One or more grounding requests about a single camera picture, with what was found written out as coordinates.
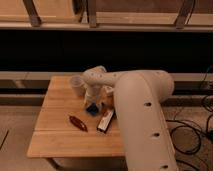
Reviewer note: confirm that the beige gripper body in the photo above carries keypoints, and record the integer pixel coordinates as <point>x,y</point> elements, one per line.
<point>92,95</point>

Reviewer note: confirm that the wooden table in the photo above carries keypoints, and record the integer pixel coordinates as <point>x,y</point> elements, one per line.
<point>55,136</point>

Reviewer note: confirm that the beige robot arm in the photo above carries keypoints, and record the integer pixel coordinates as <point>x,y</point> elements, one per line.
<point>138,95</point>

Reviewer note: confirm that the white packet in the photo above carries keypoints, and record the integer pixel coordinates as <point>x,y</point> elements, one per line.
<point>108,90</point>

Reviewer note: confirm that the red chili pepper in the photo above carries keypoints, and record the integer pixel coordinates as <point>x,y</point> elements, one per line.
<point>78,123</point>

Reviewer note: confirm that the wooden shelf rail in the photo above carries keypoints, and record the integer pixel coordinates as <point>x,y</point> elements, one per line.
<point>108,15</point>

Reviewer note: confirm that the black and white rectangular box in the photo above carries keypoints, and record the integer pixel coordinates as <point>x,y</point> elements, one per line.
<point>105,121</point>

